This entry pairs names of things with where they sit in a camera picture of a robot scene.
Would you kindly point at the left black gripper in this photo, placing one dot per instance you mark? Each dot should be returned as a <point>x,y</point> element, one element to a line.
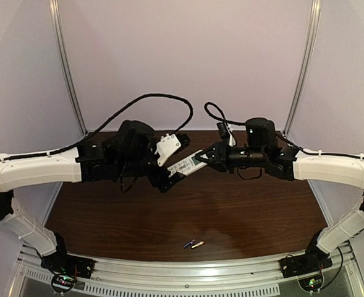
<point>156,178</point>

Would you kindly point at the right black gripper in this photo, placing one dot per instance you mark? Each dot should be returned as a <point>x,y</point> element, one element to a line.
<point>222,156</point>

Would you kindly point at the white remote control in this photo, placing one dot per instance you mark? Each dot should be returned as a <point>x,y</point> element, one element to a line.
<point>187,166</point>

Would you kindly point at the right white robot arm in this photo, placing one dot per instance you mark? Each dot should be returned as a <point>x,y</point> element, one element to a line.
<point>294,163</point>

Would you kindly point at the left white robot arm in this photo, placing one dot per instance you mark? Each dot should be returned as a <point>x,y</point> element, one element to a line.
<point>82,163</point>

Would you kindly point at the gold battery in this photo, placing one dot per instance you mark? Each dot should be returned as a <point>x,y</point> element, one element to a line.
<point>197,244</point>

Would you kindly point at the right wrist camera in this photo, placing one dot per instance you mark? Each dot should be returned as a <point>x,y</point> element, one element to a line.
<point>225,132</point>

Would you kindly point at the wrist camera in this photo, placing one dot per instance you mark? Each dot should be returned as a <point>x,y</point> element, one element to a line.
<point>170,144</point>
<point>225,132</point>

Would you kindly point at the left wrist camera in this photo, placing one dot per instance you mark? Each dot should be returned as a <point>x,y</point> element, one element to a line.
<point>170,144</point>

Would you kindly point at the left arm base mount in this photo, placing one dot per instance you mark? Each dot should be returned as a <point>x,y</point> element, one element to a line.
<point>66,271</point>

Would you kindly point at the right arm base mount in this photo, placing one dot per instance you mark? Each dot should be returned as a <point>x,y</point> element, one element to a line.
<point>307,269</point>

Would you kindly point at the front aluminium rail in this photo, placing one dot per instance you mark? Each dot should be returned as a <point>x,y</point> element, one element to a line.
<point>258,276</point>

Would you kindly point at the left aluminium frame post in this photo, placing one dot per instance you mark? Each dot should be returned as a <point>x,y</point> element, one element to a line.
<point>65,66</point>

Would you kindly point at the aluminium frame post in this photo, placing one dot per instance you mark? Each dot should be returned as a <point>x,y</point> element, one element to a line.
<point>65,66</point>
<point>311,37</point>

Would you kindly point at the right aluminium frame post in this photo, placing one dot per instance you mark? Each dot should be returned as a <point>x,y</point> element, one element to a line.
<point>311,37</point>

